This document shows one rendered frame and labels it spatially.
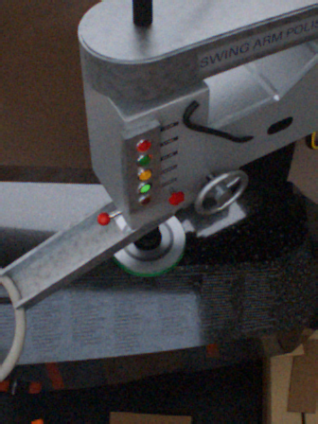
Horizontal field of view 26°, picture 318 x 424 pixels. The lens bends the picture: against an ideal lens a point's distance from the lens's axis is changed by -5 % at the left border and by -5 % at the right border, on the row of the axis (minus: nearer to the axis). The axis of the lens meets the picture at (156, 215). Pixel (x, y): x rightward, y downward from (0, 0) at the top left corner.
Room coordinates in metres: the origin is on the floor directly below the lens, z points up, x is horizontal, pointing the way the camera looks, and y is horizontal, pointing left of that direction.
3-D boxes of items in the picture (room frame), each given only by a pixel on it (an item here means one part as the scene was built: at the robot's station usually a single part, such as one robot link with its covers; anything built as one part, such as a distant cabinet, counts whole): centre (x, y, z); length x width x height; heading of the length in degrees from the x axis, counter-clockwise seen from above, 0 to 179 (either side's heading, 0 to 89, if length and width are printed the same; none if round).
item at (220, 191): (0.96, -0.14, 1.18); 0.15 x 0.10 x 0.15; 119
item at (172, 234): (1.01, 0.03, 0.82); 0.21 x 0.21 x 0.01
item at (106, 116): (1.05, -0.04, 1.30); 0.36 x 0.22 x 0.45; 119
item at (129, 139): (0.87, 0.03, 1.35); 0.08 x 0.03 x 0.28; 119
